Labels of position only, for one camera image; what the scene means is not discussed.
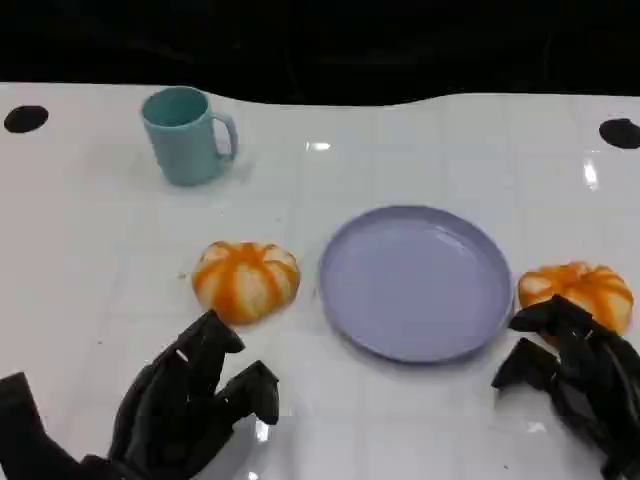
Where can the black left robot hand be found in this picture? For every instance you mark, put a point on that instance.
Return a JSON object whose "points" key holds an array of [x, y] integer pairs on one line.
{"points": [[165, 410]]}

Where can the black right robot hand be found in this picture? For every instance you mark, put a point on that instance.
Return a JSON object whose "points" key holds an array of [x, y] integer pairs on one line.
{"points": [[600, 390]]}

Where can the orange and white bread roll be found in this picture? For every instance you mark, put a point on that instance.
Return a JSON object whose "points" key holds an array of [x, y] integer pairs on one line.
{"points": [[575, 285], [245, 280]]}

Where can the lilac plate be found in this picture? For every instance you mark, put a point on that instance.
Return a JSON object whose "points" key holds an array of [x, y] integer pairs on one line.
{"points": [[415, 280]]}

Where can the pale green mug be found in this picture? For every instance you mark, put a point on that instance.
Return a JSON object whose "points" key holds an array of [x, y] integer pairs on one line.
{"points": [[185, 145]]}

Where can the black backdrop cloth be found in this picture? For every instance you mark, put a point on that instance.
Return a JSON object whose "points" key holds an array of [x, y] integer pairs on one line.
{"points": [[320, 40]]}

